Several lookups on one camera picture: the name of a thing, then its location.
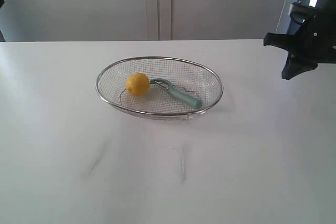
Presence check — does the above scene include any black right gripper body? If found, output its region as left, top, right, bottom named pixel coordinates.
left=288, top=6, right=335, bottom=66

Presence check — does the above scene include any teal handled peeler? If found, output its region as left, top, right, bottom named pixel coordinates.
left=150, top=78, right=202, bottom=109

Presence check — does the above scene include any yellow lemon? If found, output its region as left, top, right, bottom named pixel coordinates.
left=125, top=73, right=150, bottom=97

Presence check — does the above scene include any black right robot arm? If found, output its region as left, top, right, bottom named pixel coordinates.
left=263, top=0, right=335, bottom=80

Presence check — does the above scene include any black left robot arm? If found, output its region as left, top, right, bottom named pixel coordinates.
left=0, top=0, right=5, bottom=8

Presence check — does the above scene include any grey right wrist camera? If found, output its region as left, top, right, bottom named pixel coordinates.
left=288, top=2, right=318, bottom=25

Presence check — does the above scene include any oval wire mesh basket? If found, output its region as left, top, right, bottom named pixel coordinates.
left=95, top=56, right=224, bottom=120

